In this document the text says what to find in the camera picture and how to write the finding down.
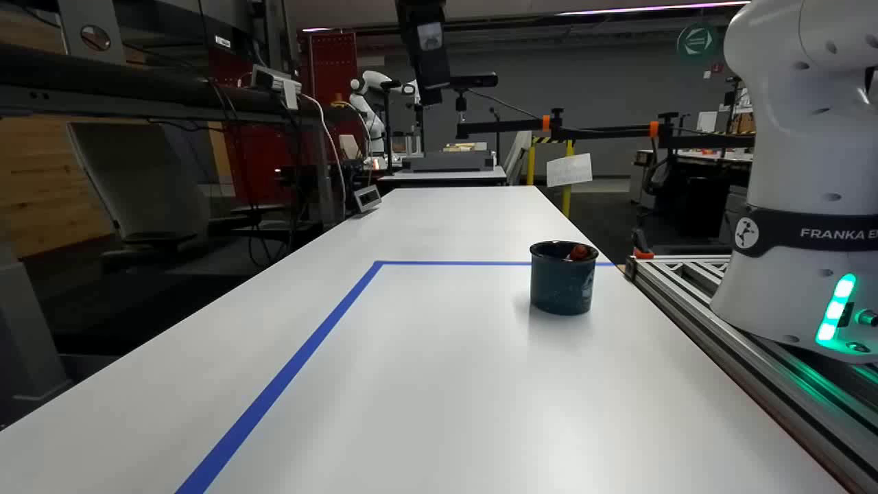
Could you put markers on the black equipment cart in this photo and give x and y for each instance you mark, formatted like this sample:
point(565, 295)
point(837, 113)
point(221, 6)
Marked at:
point(696, 196)

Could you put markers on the black camera bar on stand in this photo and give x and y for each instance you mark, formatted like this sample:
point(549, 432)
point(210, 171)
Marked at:
point(471, 81)

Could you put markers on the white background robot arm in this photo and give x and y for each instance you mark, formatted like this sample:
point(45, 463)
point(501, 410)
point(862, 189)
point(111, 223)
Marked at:
point(372, 113)

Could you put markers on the white power strip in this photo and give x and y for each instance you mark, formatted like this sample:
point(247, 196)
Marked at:
point(279, 83)

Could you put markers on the orange red clamp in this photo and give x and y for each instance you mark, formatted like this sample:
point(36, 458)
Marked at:
point(644, 252)

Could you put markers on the black boom bar orange clamps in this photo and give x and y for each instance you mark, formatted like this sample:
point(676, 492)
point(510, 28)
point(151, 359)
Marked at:
point(605, 130)

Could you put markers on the white paper sign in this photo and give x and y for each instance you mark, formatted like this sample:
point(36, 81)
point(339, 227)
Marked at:
point(569, 171)

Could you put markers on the aluminium rail frame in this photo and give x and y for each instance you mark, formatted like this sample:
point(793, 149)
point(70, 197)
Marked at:
point(731, 337)

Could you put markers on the wooden panel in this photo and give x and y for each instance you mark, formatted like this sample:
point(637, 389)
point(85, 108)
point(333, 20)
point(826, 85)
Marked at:
point(45, 192)

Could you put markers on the red tool cabinet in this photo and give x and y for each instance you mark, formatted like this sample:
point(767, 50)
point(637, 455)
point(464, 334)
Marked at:
point(331, 68)

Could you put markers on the white background table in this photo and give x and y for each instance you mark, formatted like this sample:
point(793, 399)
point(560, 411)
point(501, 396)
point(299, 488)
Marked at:
point(443, 174)

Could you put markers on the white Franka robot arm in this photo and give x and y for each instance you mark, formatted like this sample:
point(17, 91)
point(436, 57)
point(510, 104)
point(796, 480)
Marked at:
point(804, 138)

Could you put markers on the dark blue mug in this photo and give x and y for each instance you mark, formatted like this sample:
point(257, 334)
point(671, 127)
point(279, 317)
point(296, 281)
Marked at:
point(563, 282)

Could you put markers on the yellow post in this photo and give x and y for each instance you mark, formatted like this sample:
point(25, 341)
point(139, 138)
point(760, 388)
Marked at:
point(531, 164)
point(569, 196)

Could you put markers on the grey machine housing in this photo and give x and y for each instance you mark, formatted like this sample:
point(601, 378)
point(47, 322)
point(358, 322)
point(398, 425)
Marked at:
point(28, 337)

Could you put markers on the black shelf beam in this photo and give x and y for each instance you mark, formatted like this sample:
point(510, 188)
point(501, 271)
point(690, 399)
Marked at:
point(139, 91)

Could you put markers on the small grey display device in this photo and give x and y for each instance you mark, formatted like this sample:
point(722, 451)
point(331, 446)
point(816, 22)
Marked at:
point(366, 197)

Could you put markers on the green round sign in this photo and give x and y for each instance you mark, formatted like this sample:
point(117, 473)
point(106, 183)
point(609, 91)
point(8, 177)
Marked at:
point(697, 42)

